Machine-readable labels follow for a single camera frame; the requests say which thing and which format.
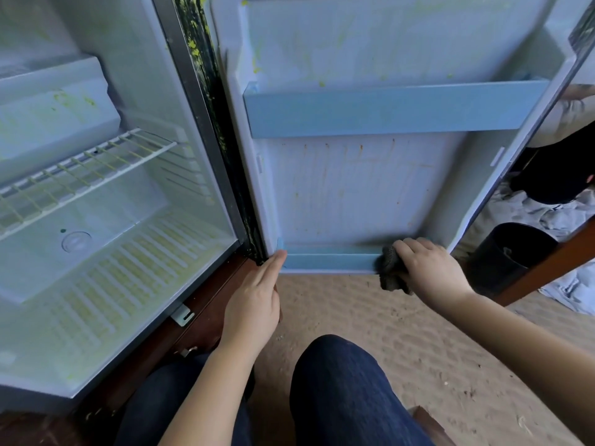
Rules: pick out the person's right hand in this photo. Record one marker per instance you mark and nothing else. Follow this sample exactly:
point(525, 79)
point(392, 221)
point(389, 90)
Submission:
point(435, 274)

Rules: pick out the person's left hand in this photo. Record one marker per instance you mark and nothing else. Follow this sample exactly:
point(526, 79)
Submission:
point(253, 311)

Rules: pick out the dark grey cloth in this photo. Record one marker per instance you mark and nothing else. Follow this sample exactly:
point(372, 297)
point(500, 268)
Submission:
point(389, 272)

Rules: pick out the fridge door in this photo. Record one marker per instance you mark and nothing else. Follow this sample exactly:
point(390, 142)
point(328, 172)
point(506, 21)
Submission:
point(372, 181)

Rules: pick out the person's right forearm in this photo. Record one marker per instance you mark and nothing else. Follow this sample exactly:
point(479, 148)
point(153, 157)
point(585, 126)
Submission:
point(530, 357)

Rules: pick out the person's left forearm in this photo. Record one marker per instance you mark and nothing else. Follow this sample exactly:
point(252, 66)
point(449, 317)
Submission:
point(214, 404)

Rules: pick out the person's dark trousers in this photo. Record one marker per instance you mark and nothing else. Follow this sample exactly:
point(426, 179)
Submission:
point(344, 395)

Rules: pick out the dark red wooden stand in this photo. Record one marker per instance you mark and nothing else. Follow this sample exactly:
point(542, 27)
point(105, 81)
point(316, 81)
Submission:
point(204, 316)

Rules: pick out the black plastic bucket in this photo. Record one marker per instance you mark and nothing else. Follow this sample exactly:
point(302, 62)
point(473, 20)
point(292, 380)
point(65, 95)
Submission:
point(507, 255)

